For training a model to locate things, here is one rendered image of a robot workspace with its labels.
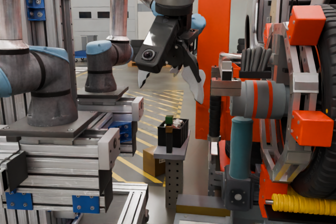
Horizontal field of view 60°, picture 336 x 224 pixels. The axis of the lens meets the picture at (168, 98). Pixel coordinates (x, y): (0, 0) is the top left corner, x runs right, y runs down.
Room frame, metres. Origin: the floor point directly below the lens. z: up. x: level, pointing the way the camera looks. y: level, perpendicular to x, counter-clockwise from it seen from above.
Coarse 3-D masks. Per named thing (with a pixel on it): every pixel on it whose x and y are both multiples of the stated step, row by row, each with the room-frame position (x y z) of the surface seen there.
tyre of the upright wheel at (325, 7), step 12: (324, 12) 0.88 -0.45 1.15; (324, 24) 0.83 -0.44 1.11; (324, 36) 0.81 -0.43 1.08; (324, 48) 0.80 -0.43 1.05; (324, 60) 0.79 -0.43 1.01; (324, 72) 0.79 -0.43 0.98; (324, 84) 0.77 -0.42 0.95; (324, 96) 0.76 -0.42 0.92; (324, 108) 0.76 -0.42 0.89; (276, 120) 1.27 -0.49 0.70; (276, 132) 1.25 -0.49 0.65; (324, 156) 0.72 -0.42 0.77; (312, 168) 0.79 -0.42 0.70; (324, 168) 0.72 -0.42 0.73; (300, 180) 0.88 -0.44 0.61; (312, 180) 0.78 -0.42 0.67; (324, 180) 0.74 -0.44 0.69; (300, 192) 0.87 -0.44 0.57; (312, 192) 0.80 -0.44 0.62; (324, 192) 0.77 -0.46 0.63
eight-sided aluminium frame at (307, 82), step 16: (272, 32) 1.10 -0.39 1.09; (288, 48) 0.86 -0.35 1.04; (304, 48) 0.85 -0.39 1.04; (272, 64) 1.25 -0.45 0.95; (288, 64) 0.84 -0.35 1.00; (304, 64) 0.83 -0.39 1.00; (304, 80) 0.76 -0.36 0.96; (288, 112) 0.80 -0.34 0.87; (272, 128) 1.19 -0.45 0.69; (288, 128) 0.79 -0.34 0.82; (272, 144) 1.14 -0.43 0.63; (288, 144) 0.77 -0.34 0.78; (288, 160) 0.77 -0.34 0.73; (304, 160) 0.76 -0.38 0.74; (272, 176) 0.91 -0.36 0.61; (288, 176) 0.88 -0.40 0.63
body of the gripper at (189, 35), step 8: (160, 8) 0.55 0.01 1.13; (168, 8) 0.54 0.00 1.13; (176, 8) 0.54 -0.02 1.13; (184, 8) 0.54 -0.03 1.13; (168, 16) 0.57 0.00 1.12; (176, 16) 0.56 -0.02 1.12; (184, 16) 0.59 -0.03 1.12; (184, 24) 0.60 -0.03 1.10; (184, 32) 0.60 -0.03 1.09; (192, 32) 0.61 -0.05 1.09; (176, 40) 0.56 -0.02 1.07; (184, 40) 0.57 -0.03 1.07; (192, 40) 0.60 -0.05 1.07; (176, 48) 0.56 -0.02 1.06; (184, 48) 0.56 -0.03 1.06; (192, 48) 0.62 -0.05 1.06; (168, 56) 0.58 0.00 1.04; (176, 56) 0.57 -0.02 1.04; (168, 64) 0.58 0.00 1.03; (176, 64) 0.58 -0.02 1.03
